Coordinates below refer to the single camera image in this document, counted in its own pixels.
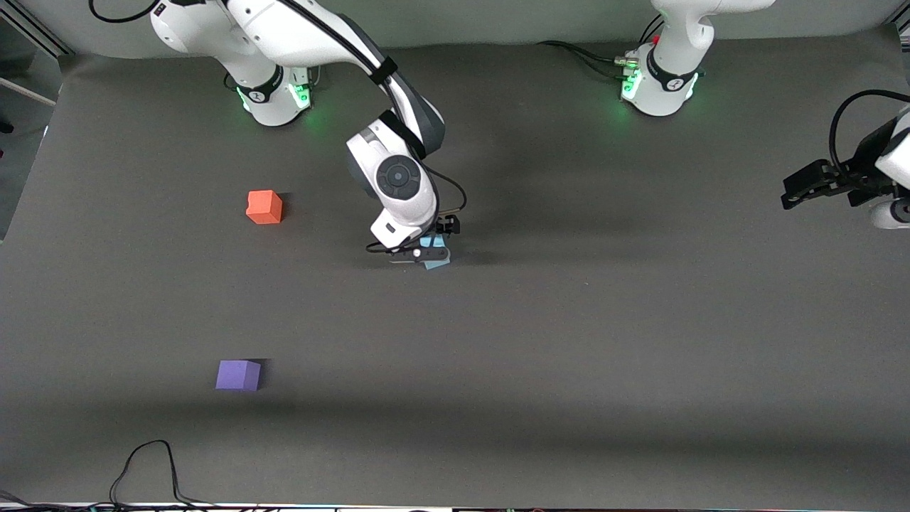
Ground light blue foam block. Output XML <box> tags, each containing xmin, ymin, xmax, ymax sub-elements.
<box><xmin>419</xmin><ymin>236</ymin><xmax>453</xmax><ymax>272</ymax></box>

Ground orange foam block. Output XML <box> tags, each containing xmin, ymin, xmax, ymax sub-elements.
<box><xmin>246</xmin><ymin>190</ymin><xmax>284</xmax><ymax>225</ymax></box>

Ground purple foam block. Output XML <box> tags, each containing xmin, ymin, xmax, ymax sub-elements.
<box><xmin>215</xmin><ymin>360</ymin><xmax>262</xmax><ymax>392</ymax></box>

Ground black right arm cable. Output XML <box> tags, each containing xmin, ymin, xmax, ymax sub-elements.
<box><xmin>88</xmin><ymin>0</ymin><xmax>468</xmax><ymax>255</ymax></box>

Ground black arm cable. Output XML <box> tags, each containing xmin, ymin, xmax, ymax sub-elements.
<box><xmin>88</xmin><ymin>0</ymin><xmax>468</xmax><ymax>255</ymax></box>
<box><xmin>829</xmin><ymin>90</ymin><xmax>910</xmax><ymax>186</ymax></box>

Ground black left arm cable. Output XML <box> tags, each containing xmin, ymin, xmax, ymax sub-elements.
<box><xmin>829</xmin><ymin>90</ymin><xmax>910</xmax><ymax>186</ymax></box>

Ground black left arm base cables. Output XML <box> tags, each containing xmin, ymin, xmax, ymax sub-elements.
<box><xmin>537</xmin><ymin>14</ymin><xmax>665</xmax><ymax>80</ymax></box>

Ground thin black looped cable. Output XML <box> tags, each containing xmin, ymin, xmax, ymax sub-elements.
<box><xmin>109</xmin><ymin>439</ymin><xmax>218</xmax><ymax>510</ymax></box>

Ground aluminium frame rail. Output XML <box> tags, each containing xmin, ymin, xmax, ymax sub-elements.
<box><xmin>0</xmin><ymin>13</ymin><xmax>75</xmax><ymax>59</ymax></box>

